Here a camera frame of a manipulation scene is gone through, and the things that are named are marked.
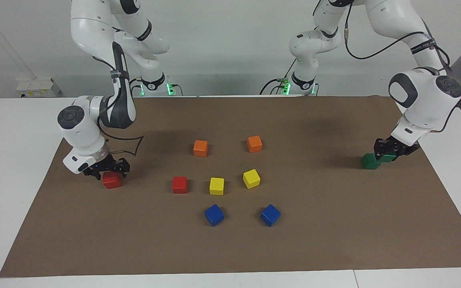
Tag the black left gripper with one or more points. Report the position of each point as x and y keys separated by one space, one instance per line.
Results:
x=396 y=147

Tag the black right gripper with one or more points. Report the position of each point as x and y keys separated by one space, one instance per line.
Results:
x=104 y=164

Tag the green wooden cube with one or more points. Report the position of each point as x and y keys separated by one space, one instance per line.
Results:
x=369 y=162
x=388 y=158

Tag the red wooden cube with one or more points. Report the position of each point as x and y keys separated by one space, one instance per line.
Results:
x=112 y=181
x=179 y=185

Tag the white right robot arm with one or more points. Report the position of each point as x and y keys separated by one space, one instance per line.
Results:
x=82 y=132

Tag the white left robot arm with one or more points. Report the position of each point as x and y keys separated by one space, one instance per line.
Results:
x=426 y=104

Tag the brown table mat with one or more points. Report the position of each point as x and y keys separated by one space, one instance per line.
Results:
x=334 y=224

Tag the orange wooden cube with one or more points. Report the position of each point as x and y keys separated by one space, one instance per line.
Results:
x=200 y=148
x=255 y=144

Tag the yellow wooden cube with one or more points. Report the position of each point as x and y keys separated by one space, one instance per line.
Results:
x=216 y=186
x=251 y=178

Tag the white power strip box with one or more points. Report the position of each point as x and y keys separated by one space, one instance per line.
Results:
x=34 y=87

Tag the blue wooden cube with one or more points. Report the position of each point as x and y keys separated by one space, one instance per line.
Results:
x=270 y=215
x=214 y=215

